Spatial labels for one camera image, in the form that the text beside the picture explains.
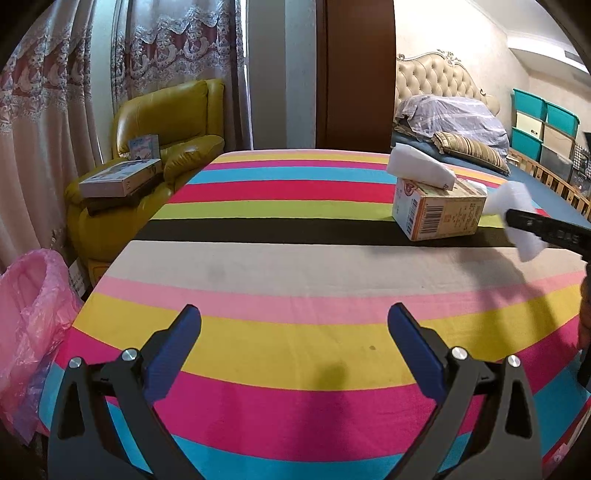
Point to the striped beige pillow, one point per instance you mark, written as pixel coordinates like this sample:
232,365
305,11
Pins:
475,150

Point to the blue bed sheet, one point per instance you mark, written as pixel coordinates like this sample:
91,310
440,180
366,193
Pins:
535,184

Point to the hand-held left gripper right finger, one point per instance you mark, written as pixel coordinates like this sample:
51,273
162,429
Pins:
415,355

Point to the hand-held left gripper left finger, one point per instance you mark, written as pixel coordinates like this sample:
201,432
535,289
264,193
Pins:
178,350

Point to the cardboard box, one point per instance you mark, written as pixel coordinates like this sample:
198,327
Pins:
443,214

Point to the wide lace patterned curtain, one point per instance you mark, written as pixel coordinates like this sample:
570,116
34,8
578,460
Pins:
41,115

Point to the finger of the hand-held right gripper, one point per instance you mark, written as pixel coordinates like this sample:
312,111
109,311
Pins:
554,233

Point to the yellow leather armchair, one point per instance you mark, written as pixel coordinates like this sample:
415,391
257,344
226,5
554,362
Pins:
175,115

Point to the striped colourful tablecloth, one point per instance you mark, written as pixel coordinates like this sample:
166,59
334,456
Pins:
277,277

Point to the wooden bed rail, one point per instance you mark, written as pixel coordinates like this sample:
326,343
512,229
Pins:
554,177

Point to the dark brown flat box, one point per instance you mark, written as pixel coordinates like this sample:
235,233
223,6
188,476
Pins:
120,203

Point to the brown wooden door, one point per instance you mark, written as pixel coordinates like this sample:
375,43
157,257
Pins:
355,74

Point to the grey striped blanket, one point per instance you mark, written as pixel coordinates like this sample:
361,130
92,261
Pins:
457,117

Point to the white foam piece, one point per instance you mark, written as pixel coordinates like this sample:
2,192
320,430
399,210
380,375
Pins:
415,166

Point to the flat white carton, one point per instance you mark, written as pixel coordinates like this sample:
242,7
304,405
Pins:
115,177

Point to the narrow lace patterned curtain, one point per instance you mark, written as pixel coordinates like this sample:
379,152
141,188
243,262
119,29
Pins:
184,50

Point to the pink plastic bag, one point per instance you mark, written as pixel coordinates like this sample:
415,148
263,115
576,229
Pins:
32,323

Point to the white foam sheet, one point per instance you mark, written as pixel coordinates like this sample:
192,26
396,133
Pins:
512,198

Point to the beige tufted headboard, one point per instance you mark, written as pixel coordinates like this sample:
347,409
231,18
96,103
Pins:
438,76

